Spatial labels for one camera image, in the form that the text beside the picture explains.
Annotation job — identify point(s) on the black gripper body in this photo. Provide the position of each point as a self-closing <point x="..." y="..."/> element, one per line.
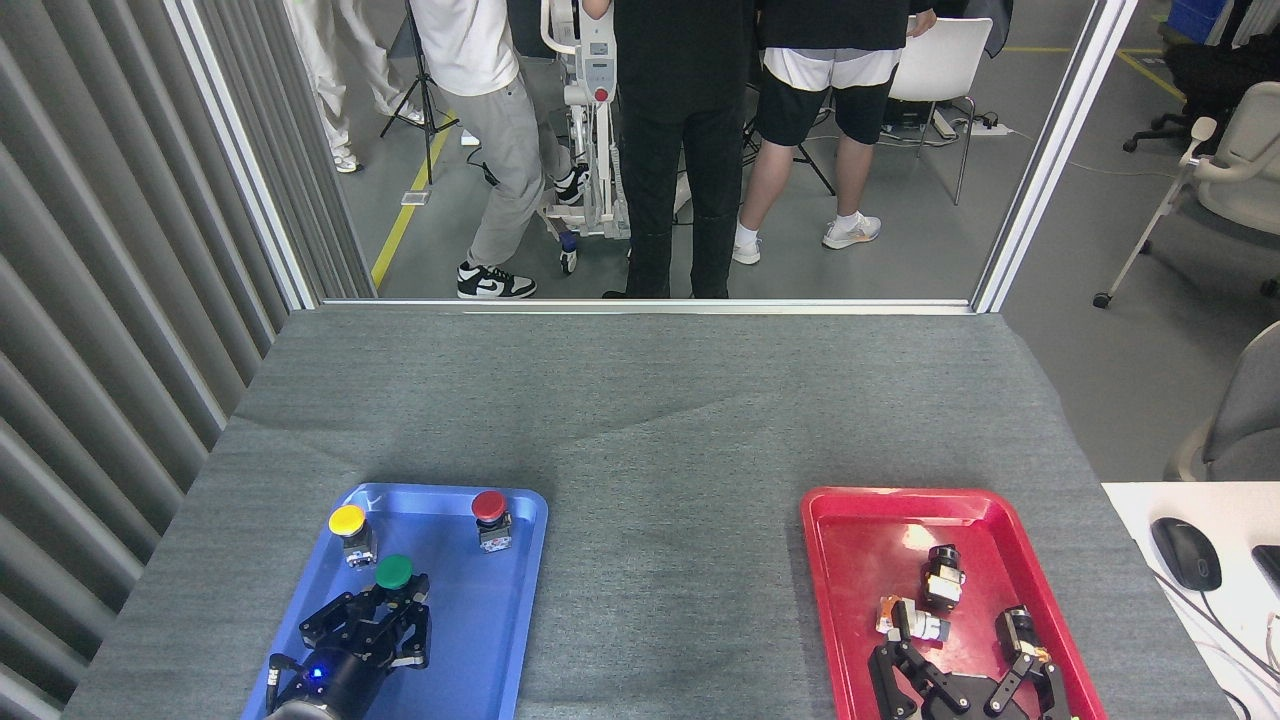
<point x="318" y="672"/>
<point x="975" y="702"/>

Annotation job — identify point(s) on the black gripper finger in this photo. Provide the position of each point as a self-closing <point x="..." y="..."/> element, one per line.
<point x="335" y="625"/>
<point x="1040" y="695"/>
<point x="900" y="685"/>
<point x="410" y="640"/>

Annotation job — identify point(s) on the green push button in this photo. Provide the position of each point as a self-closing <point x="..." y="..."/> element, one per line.
<point x="394" y="571"/>

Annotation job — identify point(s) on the yellow push button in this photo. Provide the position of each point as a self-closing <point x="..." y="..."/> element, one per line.
<point x="347" y="520"/>

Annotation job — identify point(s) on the red push button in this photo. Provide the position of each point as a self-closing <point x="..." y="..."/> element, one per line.
<point x="489" y="506"/>

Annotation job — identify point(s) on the blue plastic tray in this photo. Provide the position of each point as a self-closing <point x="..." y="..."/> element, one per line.
<point x="480" y="630"/>

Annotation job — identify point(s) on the red plastic tray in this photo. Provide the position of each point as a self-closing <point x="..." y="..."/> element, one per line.
<point x="860" y="570"/>

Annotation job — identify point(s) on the black computer mouse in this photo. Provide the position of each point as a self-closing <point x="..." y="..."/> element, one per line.
<point x="1188" y="555"/>

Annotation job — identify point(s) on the black keyboard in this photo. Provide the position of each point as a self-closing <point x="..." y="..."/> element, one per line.
<point x="1270" y="565"/>

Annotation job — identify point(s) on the white desk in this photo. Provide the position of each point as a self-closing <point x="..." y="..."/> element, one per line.
<point x="1235" y="505"/>

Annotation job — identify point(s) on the grey table cloth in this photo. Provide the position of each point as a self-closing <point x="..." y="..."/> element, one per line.
<point x="640" y="420"/>

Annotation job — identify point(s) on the grey office chair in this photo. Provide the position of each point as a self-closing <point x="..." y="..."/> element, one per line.
<point x="1255" y="420"/>

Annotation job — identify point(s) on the metal floor plate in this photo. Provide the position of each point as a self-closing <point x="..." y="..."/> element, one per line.
<point x="415" y="198"/>

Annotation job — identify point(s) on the black tripod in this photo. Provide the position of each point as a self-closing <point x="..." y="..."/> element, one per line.
<point x="818" y="172"/>
<point x="416" y="40"/>

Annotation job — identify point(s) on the white power strip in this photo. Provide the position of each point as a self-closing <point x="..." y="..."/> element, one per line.
<point x="990" y="128"/>

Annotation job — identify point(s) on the beige office chair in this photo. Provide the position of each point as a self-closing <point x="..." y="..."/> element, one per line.
<point x="1245" y="160"/>

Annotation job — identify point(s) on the white plastic chair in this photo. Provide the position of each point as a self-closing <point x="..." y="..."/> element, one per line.
<point x="945" y="60"/>

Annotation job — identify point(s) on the black office chair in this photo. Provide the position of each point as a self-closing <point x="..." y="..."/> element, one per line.
<point x="1215" y="80"/>

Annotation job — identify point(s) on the blue storage box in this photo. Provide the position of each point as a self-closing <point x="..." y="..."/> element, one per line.
<point x="1195" y="18"/>

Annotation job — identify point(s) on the white and orange switch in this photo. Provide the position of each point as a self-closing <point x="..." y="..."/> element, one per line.
<point x="925" y="628"/>

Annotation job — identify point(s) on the black and orange switch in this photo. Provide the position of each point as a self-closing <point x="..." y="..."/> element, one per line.
<point x="1018" y="630"/>

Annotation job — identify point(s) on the black selector switch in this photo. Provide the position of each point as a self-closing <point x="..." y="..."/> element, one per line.
<point x="943" y="580"/>

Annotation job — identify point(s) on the silver frame rail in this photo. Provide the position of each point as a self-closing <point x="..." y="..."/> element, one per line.
<point x="800" y="306"/>

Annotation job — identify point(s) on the silver frame post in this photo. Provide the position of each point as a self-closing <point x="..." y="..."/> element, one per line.
<point x="1055" y="150"/>
<point x="243" y="150"/>

